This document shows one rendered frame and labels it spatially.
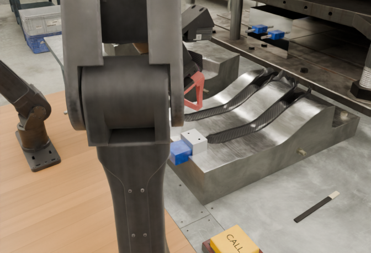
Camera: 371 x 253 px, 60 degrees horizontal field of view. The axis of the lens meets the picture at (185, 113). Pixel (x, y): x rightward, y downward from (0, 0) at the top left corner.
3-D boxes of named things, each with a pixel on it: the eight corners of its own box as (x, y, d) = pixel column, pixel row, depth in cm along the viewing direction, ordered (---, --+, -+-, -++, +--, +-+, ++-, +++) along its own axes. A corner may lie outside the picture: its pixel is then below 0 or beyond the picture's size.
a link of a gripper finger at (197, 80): (199, 87, 65) (178, 53, 59) (220, 101, 60) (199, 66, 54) (173, 109, 64) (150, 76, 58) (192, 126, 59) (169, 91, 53)
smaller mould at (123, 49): (116, 62, 136) (114, 46, 133) (104, 51, 147) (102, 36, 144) (158, 53, 145) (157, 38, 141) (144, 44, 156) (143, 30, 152)
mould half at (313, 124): (202, 206, 67) (205, 153, 60) (148, 142, 86) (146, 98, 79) (354, 136, 89) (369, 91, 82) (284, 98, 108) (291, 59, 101)
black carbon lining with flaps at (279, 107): (211, 154, 70) (213, 117, 65) (175, 121, 82) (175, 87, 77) (319, 113, 86) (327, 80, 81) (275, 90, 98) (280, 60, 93)
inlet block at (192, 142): (152, 181, 64) (150, 159, 61) (141, 167, 68) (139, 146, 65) (206, 159, 70) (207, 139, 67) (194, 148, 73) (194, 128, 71)
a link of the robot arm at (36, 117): (35, 90, 83) (11, 96, 80) (44, 104, 77) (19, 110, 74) (41, 111, 86) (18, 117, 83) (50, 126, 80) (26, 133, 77)
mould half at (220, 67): (132, 141, 87) (128, 105, 81) (78, 109, 102) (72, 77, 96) (237, 82, 119) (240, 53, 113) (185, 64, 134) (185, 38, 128)
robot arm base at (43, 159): (35, 101, 89) (7, 109, 86) (56, 135, 75) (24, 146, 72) (41, 126, 93) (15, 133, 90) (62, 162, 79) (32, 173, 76)
